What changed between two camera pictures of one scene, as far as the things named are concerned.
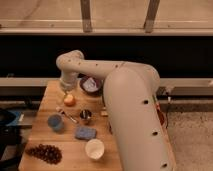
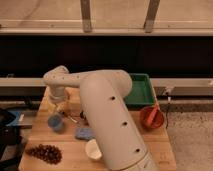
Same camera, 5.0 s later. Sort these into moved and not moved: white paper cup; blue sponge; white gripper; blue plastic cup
Moved: white gripper
Not moved: blue plastic cup; blue sponge; white paper cup
